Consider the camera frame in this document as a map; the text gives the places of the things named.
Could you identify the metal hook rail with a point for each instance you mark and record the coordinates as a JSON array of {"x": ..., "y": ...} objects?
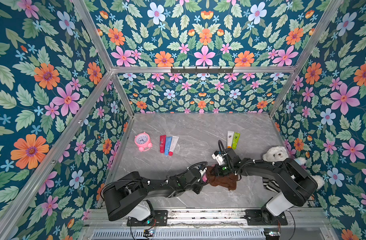
[{"x": 201, "y": 70}]

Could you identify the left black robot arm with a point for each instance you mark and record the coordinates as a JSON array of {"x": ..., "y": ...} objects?
[{"x": 123, "y": 195}]

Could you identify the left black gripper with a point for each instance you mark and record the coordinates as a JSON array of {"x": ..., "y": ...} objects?
[{"x": 200, "y": 186}]

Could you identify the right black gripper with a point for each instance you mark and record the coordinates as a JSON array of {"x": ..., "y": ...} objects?
[{"x": 217, "y": 170}]

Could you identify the magenta toothpaste tube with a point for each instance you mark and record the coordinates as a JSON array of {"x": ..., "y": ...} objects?
[{"x": 162, "y": 143}]

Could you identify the white toothpaste tube orange cap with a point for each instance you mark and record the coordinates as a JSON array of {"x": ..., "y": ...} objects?
[{"x": 230, "y": 136}]

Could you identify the striped black white cloth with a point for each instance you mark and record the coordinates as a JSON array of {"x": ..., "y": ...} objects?
[{"x": 271, "y": 185}]

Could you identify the brown cloth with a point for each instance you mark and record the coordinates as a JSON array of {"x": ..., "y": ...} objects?
[{"x": 229, "y": 182}]

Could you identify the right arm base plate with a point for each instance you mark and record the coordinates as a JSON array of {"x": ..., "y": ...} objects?
[{"x": 257, "y": 217}]

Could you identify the blue toothpaste tube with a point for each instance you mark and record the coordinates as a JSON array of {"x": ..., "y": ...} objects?
[{"x": 168, "y": 145}]

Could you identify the pink alarm clock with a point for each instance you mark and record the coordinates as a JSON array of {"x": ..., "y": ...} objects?
[{"x": 143, "y": 142}]

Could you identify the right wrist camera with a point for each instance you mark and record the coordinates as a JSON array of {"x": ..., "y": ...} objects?
[{"x": 217, "y": 155}]

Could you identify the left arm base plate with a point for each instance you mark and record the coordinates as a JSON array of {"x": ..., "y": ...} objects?
[{"x": 156, "y": 219}]

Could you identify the white teddy bear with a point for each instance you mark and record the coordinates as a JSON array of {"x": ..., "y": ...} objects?
[{"x": 279, "y": 154}]

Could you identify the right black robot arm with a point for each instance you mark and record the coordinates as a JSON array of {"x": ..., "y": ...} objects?
[{"x": 294, "y": 183}]

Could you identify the white toothpaste tube red cap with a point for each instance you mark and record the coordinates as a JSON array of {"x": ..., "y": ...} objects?
[{"x": 173, "y": 145}]

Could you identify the green toothpaste tube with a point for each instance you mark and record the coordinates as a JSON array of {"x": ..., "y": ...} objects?
[{"x": 235, "y": 140}]

